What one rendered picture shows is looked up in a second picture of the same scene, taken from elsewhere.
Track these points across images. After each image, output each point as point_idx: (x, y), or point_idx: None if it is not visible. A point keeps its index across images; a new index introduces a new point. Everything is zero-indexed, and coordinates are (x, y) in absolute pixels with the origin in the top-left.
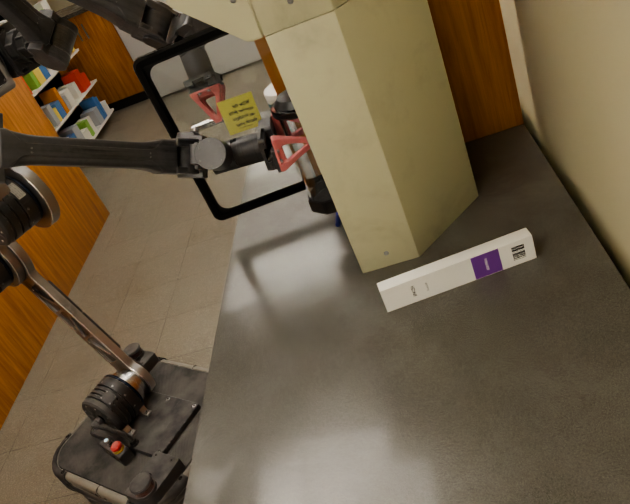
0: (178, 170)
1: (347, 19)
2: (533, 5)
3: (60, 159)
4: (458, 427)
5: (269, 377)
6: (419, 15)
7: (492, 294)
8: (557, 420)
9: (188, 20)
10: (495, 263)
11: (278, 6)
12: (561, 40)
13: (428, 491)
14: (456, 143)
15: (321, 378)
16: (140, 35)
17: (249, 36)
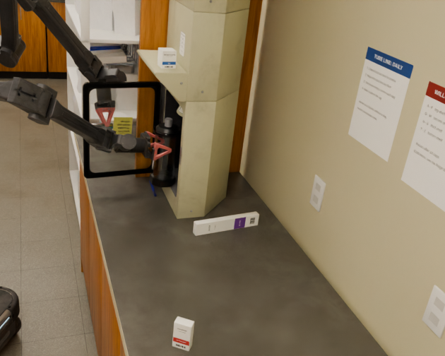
0: (102, 144)
1: (217, 106)
2: (267, 123)
3: (69, 121)
4: (239, 277)
5: (141, 253)
6: (233, 112)
7: (241, 235)
8: (277, 277)
9: (116, 73)
10: (242, 223)
11: (197, 92)
12: (281, 140)
13: (233, 296)
14: (227, 170)
15: (170, 256)
16: (85, 70)
17: (180, 99)
